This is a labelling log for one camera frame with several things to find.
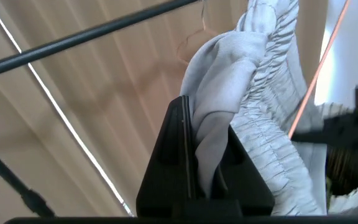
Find beige curtain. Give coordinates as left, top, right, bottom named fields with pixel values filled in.
left=0, top=0, right=329, bottom=218

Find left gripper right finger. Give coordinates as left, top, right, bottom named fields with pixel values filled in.
left=210, top=125, right=275, bottom=218

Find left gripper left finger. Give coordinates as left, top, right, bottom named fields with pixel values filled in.
left=135, top=95, right=205, bottom=218

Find black clothes rack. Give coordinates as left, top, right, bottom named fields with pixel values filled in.
left=0, top=0, right=200, bottom=218

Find pale grey shorts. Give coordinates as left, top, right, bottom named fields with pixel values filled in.
left=178, top=0, right=354, bottom=217

